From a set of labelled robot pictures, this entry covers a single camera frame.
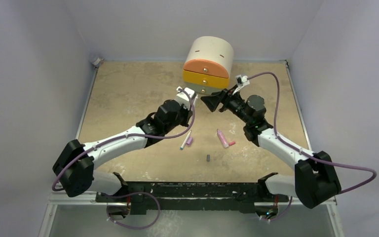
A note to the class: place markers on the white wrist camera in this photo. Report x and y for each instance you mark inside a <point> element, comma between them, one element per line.
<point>241,82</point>
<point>186,97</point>

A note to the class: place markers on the white pen blue tip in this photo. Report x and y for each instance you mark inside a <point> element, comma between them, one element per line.
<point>185,140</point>

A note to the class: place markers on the purple pen cap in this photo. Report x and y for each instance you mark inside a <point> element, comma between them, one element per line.
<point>189,141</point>

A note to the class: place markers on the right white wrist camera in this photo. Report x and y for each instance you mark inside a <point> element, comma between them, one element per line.
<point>241,82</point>

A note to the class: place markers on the aluminium frame rail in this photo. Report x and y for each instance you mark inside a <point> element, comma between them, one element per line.
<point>125,93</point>

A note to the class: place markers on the pink marker pen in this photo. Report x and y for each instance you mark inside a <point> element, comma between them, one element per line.
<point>222,139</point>

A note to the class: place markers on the grey corner bracket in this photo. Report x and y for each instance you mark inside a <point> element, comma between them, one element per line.
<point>97,61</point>

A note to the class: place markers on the small three-drawer cabinet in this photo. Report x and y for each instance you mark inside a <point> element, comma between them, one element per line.
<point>208,65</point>

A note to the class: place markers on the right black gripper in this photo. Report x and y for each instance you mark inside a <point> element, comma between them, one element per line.
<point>224,100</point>

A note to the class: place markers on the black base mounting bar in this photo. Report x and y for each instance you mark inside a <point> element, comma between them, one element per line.
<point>193,196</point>

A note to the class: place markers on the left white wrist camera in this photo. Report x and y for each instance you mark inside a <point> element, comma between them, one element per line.
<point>186,97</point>

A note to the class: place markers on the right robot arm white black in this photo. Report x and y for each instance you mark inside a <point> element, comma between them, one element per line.
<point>314,180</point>

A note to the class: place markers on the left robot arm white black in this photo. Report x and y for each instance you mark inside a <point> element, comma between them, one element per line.
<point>75,168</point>

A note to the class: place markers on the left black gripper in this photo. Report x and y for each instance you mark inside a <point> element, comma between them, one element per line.
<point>187,113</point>

